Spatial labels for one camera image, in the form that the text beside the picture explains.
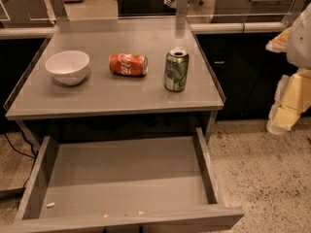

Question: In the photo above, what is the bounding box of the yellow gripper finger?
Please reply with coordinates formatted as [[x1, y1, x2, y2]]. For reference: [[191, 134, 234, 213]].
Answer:
[[266, 68, 311, 135], [265, 27, 291, 53]]

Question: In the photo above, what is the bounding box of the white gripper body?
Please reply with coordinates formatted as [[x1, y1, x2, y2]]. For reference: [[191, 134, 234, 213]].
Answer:
[[287, 4, 311, 69]]

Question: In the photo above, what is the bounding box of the red coke can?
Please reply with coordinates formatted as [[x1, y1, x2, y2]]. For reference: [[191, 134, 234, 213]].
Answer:
[[109, 53, 148, 77]]

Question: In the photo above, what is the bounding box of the green soda can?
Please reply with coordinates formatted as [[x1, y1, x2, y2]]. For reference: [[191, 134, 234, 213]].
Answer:
[[163, 47, 190, 92]]

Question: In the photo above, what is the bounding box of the black floor cable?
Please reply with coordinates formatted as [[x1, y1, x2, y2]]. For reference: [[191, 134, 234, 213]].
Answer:
[[2, 130, 39, 189]]

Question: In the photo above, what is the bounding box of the open grey top drawer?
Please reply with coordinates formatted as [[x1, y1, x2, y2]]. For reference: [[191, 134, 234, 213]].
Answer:
[[1, 130, 244, 233]]

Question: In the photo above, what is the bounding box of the grey cabinet with top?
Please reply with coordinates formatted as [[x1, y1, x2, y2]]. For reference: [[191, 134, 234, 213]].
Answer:
[[6, 17, 224, 143]]

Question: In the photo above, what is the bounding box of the white ceramic bowl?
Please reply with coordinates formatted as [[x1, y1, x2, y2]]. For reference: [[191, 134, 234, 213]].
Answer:
[[45, 50, 89, 85]]

